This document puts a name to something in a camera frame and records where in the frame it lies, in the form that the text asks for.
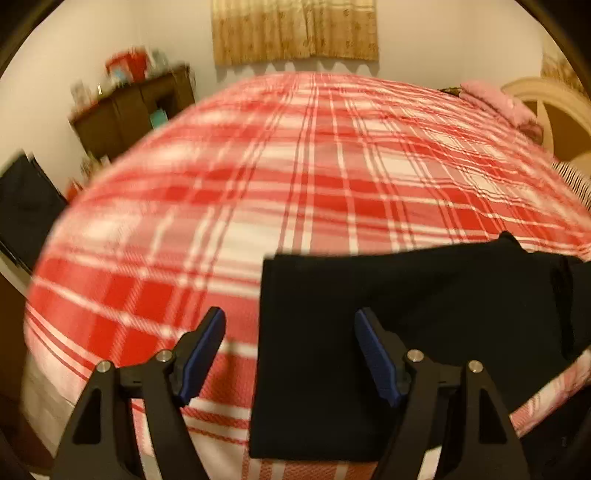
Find black pants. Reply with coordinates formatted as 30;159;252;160
249;232;590;461

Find red plaid bed cover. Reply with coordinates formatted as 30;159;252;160
24;73;590;479

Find black folding chair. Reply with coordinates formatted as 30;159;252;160
0;152;68;273

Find striped pillow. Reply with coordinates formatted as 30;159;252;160
552;162;591;211

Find dark wooden desk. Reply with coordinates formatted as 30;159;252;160
69;64;195;160

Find teal box under desk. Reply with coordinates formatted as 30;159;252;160
149;109;168;129

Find cream wooden headboard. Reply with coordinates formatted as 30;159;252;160
502;77;590;176

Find red gift bag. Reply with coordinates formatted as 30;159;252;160
105;47;149;82

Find beige side curtain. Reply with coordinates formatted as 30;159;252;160
541;52;587;96

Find beige window curtain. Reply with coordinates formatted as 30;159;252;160
211;0;379;67

